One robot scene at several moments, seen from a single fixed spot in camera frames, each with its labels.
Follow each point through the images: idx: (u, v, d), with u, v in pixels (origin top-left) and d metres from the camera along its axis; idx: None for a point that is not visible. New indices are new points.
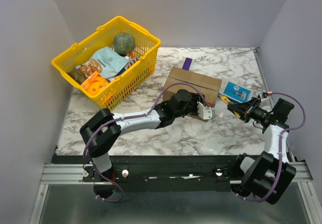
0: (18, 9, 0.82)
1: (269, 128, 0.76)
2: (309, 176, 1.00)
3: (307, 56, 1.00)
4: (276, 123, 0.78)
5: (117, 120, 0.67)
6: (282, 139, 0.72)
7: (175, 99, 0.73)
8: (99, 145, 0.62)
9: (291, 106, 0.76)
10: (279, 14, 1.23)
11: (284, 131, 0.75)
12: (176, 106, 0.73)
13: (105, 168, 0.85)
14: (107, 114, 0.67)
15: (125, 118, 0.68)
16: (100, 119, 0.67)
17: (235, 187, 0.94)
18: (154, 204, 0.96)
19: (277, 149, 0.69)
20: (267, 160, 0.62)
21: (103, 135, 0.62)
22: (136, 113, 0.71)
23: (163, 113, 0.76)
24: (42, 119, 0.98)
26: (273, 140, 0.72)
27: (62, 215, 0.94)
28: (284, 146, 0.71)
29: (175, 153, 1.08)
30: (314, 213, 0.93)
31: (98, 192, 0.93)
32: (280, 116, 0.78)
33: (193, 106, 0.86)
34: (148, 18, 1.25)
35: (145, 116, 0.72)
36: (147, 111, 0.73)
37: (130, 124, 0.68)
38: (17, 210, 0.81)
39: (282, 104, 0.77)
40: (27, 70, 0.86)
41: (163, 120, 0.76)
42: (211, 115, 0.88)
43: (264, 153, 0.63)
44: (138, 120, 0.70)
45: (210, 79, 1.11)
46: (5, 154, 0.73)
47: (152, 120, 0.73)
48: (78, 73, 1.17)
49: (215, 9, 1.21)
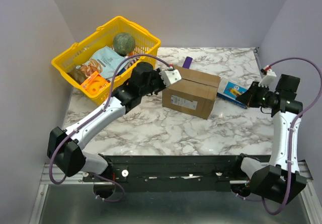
0: (18, 9, 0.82)
1: (278, 116, 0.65)
2: (309, 176, 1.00)
3: (307, 56, 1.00)
4: (289, 103, 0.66)
5: (72, 135, 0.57)
6: (292, 136, 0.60)
7: (137, 73, 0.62)
8: (67, 165, 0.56)
9: (297, 80, 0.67)
10: (279, 14, 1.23)
11: (297, 118, 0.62)
12: (140, 80, 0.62)
13: (102, 168, 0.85)
14: (59, 134, 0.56)
15: (80, 128, 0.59)
16: (54, 142, 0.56)
17: (235, 187, 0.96)
18: (154, 204, 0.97)
19: (286, 154, 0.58)
20: (273, 174, 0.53)
21: (66, 155, 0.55)
22: (91, 115, 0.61)
23: (127, 95, 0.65)
24: (42, 119, 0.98)
26: (280, 137, 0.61)
27: (62, 215, 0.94)
28: (294, 148, 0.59)
29: (175, 153, 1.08)
30: (314, 213, 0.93)
31: (98, 192, 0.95)
32: (288, 94, 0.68)
33: (159, 80, 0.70)
34: (147, 18, 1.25)
35: (103, 112, 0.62)
36: (104, 104, 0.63)
37: (88, 130, 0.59)
38: (17, 210, 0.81)
39: (285, 80, 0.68)
40: (27, 70, 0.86)
41: (130, 101, 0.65)
42: (178, 77, 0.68)
43: (270, 165, 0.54)
44: (97, 121, 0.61)
45: (209, 75, 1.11)
46: (5, 153, 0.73)
47: (114, 112, 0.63)
48: (78, 73, 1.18)
49: (215, 9, 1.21)
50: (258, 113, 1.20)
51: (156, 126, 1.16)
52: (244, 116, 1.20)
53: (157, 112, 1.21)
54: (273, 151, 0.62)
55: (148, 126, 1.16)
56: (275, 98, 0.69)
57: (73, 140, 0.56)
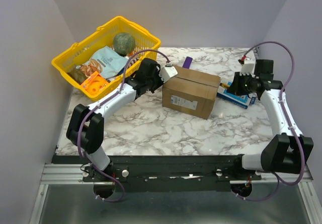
0: (18, 10, 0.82)
1: (266, 95, 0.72)
2: (309, 176, 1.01)
3: (306, 56, 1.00)
4: (269, 83, 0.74)
5: (95, 109, 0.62)
6: (284, 106, 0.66)
7: (146, 63, 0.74)
8: (90, 140, 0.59)
9: (270, 62, 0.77)
10: (279, 15, 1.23)
11: (282, 92, 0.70)
12: (148, 70, 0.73)
13: (105, 164, 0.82)
14: (83, 109, 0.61)
15: (101, 104, 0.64)
16: (79, 117, 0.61)
17: (235, 187, 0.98)
18: (154, 204, 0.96)
19: (286, 122, 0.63)
20: (283, 143, 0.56)
21: (90, 129, 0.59)
22: (109, 95, 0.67)
23: (136, 82, 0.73)
24: (42, 119, 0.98)
26: (276, 110, 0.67)
27: (61, 215, 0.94)
28: (290, 115, 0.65)
29: (175, 153, 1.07)
30: (314, 213, 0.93)
31: (98, 192, 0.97)
32: (266, 75, 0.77)
33: (157, 79, 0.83)
34: (147, 18, 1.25)
35: (119, 93, 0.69)
36: (118, 88, 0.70)
37: (108, 107, 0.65)
38: (17, 209, 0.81)
39: (261, 64, 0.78)
40: (27, 70, 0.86)
41: (139, 87, 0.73)
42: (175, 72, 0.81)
43: (278, 135, 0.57)
44: (115, 100, 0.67)
45: (209, 75, 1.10)
46: (5, 154, 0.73)
47: (128, 93, 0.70)
48: (78, 73, 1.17)
49: (215, 9, 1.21)
50: (258, 113, 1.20)
51: (156, 126, 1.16)
52: (244, 116, 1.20)
53: (157, 112, 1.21)
54: (273, 125, 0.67)
55: (148, 126, 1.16)
56: (258, 82, 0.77)
57: (97, 114, 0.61)
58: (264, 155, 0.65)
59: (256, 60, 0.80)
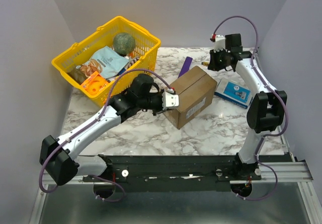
0: (18, 10, 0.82)
1: (240, 64, 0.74)
2: (309, 176, 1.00)
3: (306, 56, 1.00)
4: (240, 54, 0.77)
5: (64, 145, 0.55)
6: (257, 70, 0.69)
7: (137, 82, 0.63)
8: (58, 175, 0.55)
9: (238, 35, 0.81)
10: (279, 14, 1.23)
11: (252, 59, 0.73)
12: (139, 90, 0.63)
13: (102, 169, 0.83)
14: (51, 143, 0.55)
15: (72, 137, 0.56)
16: (47, 150, 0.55)
17: (235, 187, 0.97)
18: (154, 204, 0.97)
19: (261, 82, 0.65)
20: (263, 100, 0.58)
21: (57, 166, 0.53)
22: (85, 124, 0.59)
23: (124, 103, 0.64)
24: (42, 119, 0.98)
26: (251, 75, 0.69)
27: (62, 215, 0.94)
28: (263, 75, 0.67)
29: (175, 153, 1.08)
30: (314, 213, 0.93)
31: (98, 192, 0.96)
32: (237, 48, 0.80)
33: (157, 101, 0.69)
34: (147, 18, 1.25)
35: (98, 121, 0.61)
36: (99, 114, 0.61)
37: (80, 140, 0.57)
38: (17, 209, 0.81)
39: (231, 39, 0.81)
40: (27, 70, 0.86)
41: (126, 110, 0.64)
42: (174, 102, 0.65)
43: (258, 94, 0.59)
44: (91, 130, 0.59)
45: (208, 78, 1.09)
46: (5, 153, 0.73)
47: (108, 121, 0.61)
48: (78, 73, 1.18)
49: (215, 9, 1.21)
50: None
51: (156, 126, 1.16)
52: (244, 116, 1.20)
53: None
54: (251, 89, 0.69)
55: (148, 126, 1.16)
56: (231, 56, 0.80)
57: (65, 150, 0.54)
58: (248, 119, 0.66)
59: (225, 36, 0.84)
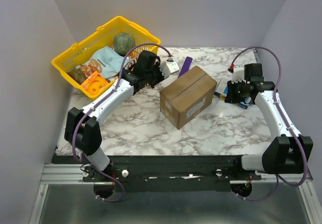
0: (18, 10, 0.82)
1: (261, 97, 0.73)
2: (309, 176, 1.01)
3: (306, 56, 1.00)
4: (262, 85, 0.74)
5: (90, 113, 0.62)
6: (279, 107, 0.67)
7: (144, 57, 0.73)
8: (86, 144, 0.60)
9: (259, 65, 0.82)
10: (279, 14, 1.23)
11: (275, 93, 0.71)
12: (145, 63, 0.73)
13: (105, 164, 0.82)
14: (77, 113, 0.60)
15: (95, 106, 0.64)
16: (74, 121, 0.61)
17: (235, 187, 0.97)
18: (154, 204, 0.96)
19: (283, 123, 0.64)
20: (284, 146, 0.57)
21: (84, 133, 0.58)
22: (105, 94, 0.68)
23: (134, 77, 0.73)
24: (42, 119, 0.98)
26: (272, 111, 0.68)
27: (62, 215, 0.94)
28: (286, 115, 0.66)
29: (175, 153, 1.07)
30: (314, 213, 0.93)
31: (98, 192, 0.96)
32: (258, 77, 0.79)
33: (157, 74, 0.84)
34: (147, 18, 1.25)
35: (115, 91, 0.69)
36: (114, 85, 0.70)
37: (103, 108, 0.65)
38: (17, 209, 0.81)
39: (251, 69, 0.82)
40: (26, 70, 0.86)
41: (137, 81, 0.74)
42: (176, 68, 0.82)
43: (278, 137, 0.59)
44: (110, 99, 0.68)
45: (208, 77, 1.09)
46: (5, 153, 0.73)
47: (124, 91, 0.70)
48: (78, 73, 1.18)
49: (215, 9, 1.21)
50: (258, 113, 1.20)
51: (156, 126, 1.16)
52: (244, 116, 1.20)
53: (157, 112, 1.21)
54: (270, 125, 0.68)
55: (148, 126, 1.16)
56: (251, 84, 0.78)
57: (91, 117, 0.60)
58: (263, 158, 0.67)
59: (245, 66, 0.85)
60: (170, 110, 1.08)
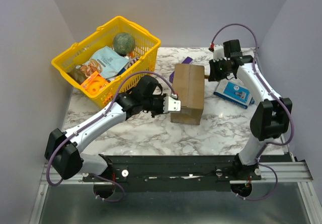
0: (17, 10, 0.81)
1: (241, 70, 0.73)
2: (309, 176, 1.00)
3: (306, 56, 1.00)
4: (241, 59, 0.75)
5: (71, 138, 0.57)
6: (260, 76, 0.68)
7: (144, 82, 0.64)
8: (63, 168, 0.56)
9: (236, 41, 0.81)
10: (279, 14, 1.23)
11: (254, 64, 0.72)
12: (145, 88, 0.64)
13: (102, 169, 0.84)
14: (58, 135, 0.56)
15: (79, 131, 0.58)
16: (54, 143, 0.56)
17: (235, 187, 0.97)
18: (154, 204, 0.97)
19: (264, 89, 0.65)
20: (267, 109, 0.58)
21: (63, 158, 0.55)
22: (92, 119, 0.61)
23: (129, 100, 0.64)
24: (42, 119, 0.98)
26: (253, 81, 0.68)
27: (62, 215, 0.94)
28: (266, 82, 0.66)
29: (175, 153, 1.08)
30: (314, 213, 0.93)
31: (98, 192, 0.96)
32: (238, 53, 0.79)
33: (161, 104, 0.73)
34: (147, 18, 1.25)
35: (104, 117, 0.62)
36: (105, 109, 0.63)
37: (87, 134, 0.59)
38: (17, 209, 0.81)
39: (230, 45, 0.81)
40: (26, 70, 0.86)
41: (131, 107, 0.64)
42: (177, 106, 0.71)
43: (262, 102, 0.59)
44: (96, 125, 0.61)
45: (194, 67, 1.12)
46: (5, 153, 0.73)
47: (114, 117, 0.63)
48: (78, 73, 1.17)
49: (215, 9, 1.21)
50: None
51: (156, 126, 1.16)
52: (244, 116, 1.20)
53: None
54: (254, 95, 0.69)
55: (148, 126, 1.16)
56: (231, 60, 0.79)
57: (72, 142, 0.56)
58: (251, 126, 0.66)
59: (224, 44, 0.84)
60: (190, 115, 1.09)
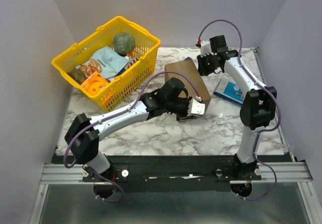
0: (16, 9, 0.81)
1: (228, 64, 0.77)
2: (309, 176, 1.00)
3: (306, 56, 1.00)
4: (227, 54, 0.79)
5: (95, 125, 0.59)
6: (245, 68, 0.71)
7: (169, 85, 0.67)
8: (80, 153, 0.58)
9: (222, 36, 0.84)
10: (279, 14, 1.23)
11: (239, 58, 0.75)
12: (169, 92, 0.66)
13: (103, 168, 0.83)
14: (84, 120, 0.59)
15: (103, 120, 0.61)
16: (78, 127, 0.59)
17: (235, 187, 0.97)
18: (154, 204, 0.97)
19: (250, 80, 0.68)
20: (255, 97, 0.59)
21: (83, 143, 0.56)
22: (117, 112, 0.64)
23: (152, 102, 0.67)
24: (42, 119, 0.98)
26: (240, 74, 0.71)
27: (62, 216, 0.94)
28: (252, 73, 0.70)
29: (175, 153, 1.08)
30: (314, 213, 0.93)
31: (98, 192, 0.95)
32: (223, 48, 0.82)
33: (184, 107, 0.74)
34: (147, 18, 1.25)
35: (128, 112, 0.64)
36: (131, 105, 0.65)
37: (110, 125, 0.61)
38: (17, 209, 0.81)
39: (216, 41, 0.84)
40: (26, 70, 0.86)
41: (153, 109, 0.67)
42: (199, 109, 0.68)
43: (250, 91, 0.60)
44: (121, 118, 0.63)
45: (184, 62, 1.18)
46: (5, 153, 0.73)
47: (138, 114, 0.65)
48: (78, 73, 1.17)
49: (215, 9, 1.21)
50: None
51: (156, 126, 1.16)
52: None
53: None
54: (241, 86, 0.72)
55: (148, 126, 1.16)
56: (218, 55, 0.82)
57: (95, 129, 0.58)
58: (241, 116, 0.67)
59: (210, 40, 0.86)
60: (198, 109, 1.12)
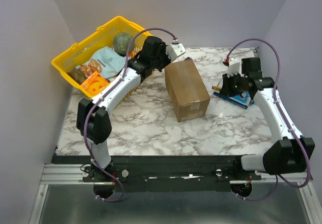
0: (16, 9, 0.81)
1: (260, 95, 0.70)
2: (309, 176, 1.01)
3: (306, 56, 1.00)
4: (261, 81, 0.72)
5: (99, 103, 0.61)
6: (280, 106, 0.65)
7: (149, 44, 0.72)
8: (97, 133, 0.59)
9: (257, 59, 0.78)
10: (279, 14, 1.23)
11: (275, 90, 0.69)
12: (152, 50, 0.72)
13: (107, 162, 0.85)
14: (87, 102, 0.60)
15: (104, 95, 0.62)
16: (84, 112, 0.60)
17: (235, 187, 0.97)
18: (154, 204, 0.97)
19: (285, 124, 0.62)
20: (286, 149, 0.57)
21: (96, 122, 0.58)
22: (112, 85, 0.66)
23: (139, 64, 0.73)
24: (42, 119, 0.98)
26: (273, 112, 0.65)
27: (62, 216, 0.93)
28: (287, 115, 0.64)
29: (175, 153, 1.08)
30: (314, 213, 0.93)
31: (98, 192, 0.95)
32: (255, 73, 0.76)
33: (164, 58, 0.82)
34: (147, 18, 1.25)
35: (122, 80, 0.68)
36: (121, 75, 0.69)
37: (112, 98, 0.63)
38: (17, 209, 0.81)
39: (249, 62, 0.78)
40: (26, 70, 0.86)
41: (143, 70, 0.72)
42: (182, 49, 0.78)
43: (280, 140, 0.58)
44: (119, 88, 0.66)
45: (184, 63, 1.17)
46: (5, 153, 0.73)
47: (131, 80, 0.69)
48: (78, 73, 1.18)
49: (215, 9, 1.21)
50: (258, 113, 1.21)
51: (156, 126, 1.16)
52: (244, 116, 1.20)
53: (157, 112, 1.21)
54: (270, 125, 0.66)
55: (148, 126, 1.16)
56: (249, 81, 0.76)
57: (101, 106, 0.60)
58: (265, 157, 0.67)
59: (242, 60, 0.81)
60: (197, 109, 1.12)
